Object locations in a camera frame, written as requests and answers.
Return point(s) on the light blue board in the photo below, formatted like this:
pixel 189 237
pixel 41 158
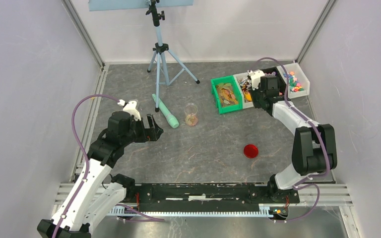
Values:
pixel 102 5

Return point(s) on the green plastic candy bin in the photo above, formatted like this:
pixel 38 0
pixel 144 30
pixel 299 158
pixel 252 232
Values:
pixel 227 95

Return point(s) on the clear plastic jar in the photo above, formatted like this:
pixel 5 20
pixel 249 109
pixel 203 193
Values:
pixel 190 112

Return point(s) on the black bin with swirl candies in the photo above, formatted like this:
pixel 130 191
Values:
pixel 271 74

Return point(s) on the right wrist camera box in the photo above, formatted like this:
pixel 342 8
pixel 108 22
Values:
pixel 255 77

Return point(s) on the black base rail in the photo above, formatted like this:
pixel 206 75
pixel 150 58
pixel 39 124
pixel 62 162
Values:
pixel 205 200

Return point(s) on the light blue tripod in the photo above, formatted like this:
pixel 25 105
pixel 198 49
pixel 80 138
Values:
pixel 162 76

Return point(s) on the yellow plastic scoop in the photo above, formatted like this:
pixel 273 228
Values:
pixel 247 96

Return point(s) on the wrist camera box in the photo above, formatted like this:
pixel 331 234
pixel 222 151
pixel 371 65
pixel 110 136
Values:
pixel 131 108
pixel 255 77

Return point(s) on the white bin with colourful candies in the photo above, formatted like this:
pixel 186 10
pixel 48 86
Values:
pixel 299 85

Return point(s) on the red jar lid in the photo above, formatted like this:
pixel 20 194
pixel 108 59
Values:
pixel 250 151

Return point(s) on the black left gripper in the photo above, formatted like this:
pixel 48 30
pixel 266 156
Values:
pixel 150 134

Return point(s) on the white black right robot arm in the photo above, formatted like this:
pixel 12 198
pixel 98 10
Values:
pixel 314 147

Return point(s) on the white bin with lollipops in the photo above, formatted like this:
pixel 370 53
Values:
pixel 244 84

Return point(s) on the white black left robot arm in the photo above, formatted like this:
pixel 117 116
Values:
pixel 80 214

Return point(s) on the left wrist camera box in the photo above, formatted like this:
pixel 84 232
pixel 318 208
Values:
pixel 131 108

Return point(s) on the mint green tube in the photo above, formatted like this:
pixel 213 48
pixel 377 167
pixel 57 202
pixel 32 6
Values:
pixel 170 118

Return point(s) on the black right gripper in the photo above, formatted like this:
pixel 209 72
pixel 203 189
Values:
pixel 252 93

